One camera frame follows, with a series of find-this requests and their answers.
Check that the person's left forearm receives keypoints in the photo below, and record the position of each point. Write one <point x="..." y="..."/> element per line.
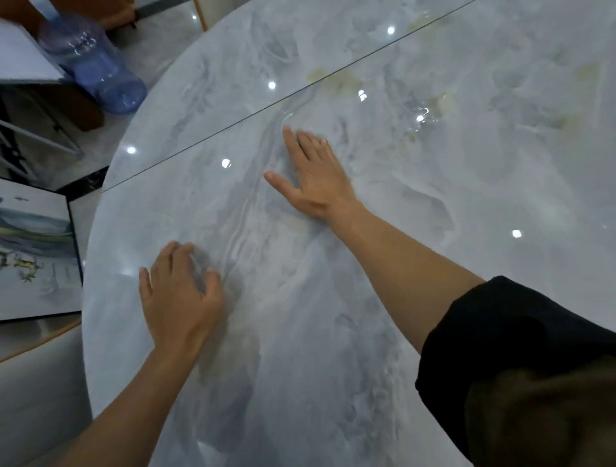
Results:
<point x="130" y="418"/>

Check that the small white board, blue corners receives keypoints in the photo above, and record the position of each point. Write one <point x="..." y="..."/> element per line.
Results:
<point x="24" y="57"/>

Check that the person's brown vest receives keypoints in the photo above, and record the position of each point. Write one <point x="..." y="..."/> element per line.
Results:
<point x="544" y="418"/>

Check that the orange sofa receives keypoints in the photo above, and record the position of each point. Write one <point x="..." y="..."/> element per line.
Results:
<point x="110" y="12"/>

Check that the person's right hand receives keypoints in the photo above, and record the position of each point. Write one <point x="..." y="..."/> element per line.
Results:
<point x="320" y="187"/>

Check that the person's black shirt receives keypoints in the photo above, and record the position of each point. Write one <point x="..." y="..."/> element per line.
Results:
<point x="505" y="327"/>

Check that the black framed abstract painting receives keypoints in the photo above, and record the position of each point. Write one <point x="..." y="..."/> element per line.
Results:
<point x="33" y="269"/>

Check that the person's left hand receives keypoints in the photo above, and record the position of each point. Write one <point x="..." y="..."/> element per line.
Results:
<point x="180" y="308"/>

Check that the cream orange chair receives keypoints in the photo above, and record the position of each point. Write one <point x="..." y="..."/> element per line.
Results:
<point x="216" y="5"/>
<point x="38" y="399"/>

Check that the blue water jug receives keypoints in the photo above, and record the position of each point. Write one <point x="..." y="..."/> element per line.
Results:
<point x="101" y="77"/>

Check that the grey marble dining table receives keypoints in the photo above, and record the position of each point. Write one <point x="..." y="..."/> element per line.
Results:
<point x="433" y="192"/>

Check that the person's right forearm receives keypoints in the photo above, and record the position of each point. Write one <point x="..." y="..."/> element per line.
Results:
<point x="409" y="279"/>

